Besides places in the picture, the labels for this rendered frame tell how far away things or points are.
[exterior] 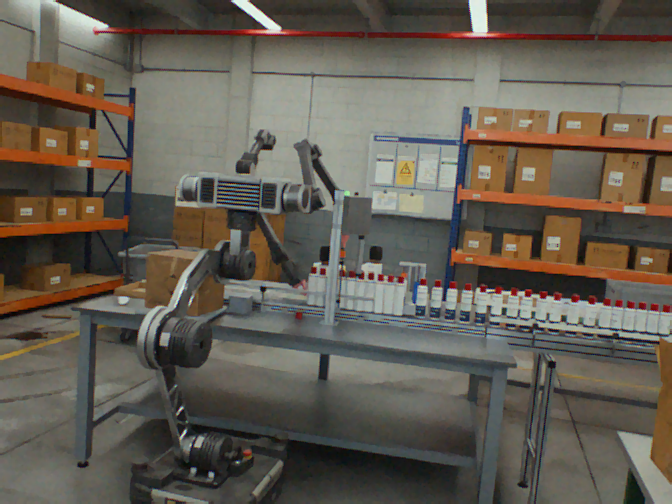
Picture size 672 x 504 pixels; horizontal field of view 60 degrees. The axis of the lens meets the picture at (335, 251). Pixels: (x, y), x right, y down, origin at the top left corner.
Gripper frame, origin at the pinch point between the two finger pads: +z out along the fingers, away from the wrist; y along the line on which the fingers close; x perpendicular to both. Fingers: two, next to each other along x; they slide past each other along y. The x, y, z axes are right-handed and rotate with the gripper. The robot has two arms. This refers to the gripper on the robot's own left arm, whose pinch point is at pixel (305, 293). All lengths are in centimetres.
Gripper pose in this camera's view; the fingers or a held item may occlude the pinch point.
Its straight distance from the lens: 311.0
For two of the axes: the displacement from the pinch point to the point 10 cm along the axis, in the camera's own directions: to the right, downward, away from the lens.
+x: -8.2, 5.4, 1.9
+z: 5.5, 8.4, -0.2
